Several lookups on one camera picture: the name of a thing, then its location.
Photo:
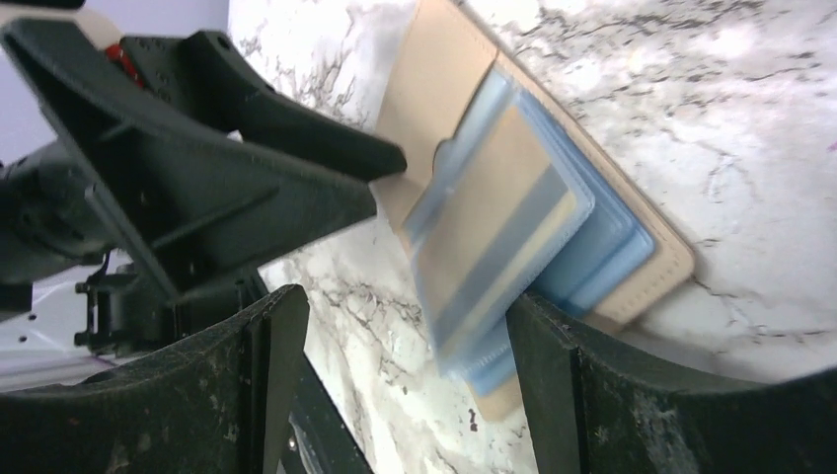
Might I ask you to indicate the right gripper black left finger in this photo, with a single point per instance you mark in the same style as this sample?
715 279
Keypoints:
215 402

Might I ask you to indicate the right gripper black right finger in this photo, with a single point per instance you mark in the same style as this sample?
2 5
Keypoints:
595 404

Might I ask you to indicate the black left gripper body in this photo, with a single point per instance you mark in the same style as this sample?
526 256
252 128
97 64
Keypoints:
124 316

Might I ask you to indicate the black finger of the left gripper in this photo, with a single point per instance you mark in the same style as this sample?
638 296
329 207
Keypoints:
204 77
191 206

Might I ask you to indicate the beige card holder wallet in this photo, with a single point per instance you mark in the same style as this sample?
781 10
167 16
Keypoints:
449 85

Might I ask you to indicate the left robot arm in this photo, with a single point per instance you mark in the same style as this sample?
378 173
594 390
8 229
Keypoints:
176 172

